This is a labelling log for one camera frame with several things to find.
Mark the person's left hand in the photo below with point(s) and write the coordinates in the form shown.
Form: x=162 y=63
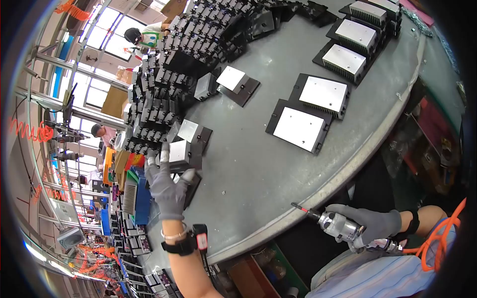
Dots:
x=167 y=193

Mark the person's right hand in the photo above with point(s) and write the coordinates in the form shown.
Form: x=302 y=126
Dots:
x=378 y=223

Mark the person's right fingers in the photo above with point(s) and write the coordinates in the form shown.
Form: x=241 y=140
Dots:
x=348 y=213

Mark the person's left middle finger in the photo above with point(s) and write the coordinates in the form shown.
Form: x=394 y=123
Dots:
x=151 y=162

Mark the person's left index finger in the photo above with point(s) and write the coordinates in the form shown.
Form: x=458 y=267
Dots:
x=165 y=155

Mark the person's left thumb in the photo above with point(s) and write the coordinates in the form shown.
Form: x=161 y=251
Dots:
x=186 y=176

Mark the small heat sink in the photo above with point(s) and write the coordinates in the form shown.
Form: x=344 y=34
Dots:
x=179 y=152
x=233 y=79
x=189 y=130
x=205 y=86
x=192 y=190

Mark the silver pneumatic screwdriver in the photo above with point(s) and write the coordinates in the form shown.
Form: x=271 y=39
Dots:
x=337 y=225

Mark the blue plastic crate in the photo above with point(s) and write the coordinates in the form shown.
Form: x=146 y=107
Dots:
x=141 y=201

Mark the orange plastic bin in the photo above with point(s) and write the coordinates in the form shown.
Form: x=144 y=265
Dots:
x=108 y=164

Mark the black wrist band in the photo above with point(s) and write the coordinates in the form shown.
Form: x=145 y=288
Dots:
x=411 y=225
x=182 y=246

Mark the person's body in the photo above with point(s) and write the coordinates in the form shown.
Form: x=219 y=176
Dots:
x=376 y=275

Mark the row of electronic units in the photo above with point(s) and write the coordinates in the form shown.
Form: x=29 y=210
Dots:
x=134 y=242

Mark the hanging black screwdrivers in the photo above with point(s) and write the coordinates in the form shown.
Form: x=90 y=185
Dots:
x=65 y=136

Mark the large heat sink on plate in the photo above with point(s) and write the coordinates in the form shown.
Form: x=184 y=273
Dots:
x=356 y=32
x=323 y=93
x=344 y=59
x=300 y=128
x=369 y=9

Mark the pile of black metal parts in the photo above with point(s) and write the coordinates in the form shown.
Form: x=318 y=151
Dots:
x=179 y=56

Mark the grey power supply box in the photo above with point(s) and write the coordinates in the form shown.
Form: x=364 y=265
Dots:
x=70 y=238

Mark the brown cardboard box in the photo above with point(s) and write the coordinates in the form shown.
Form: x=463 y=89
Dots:
x=248 y=277

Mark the large window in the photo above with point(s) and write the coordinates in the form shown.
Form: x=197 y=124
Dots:
x=106 y=33

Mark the bag of screws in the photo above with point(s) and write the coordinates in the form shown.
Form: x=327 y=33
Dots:
x=416 y=21

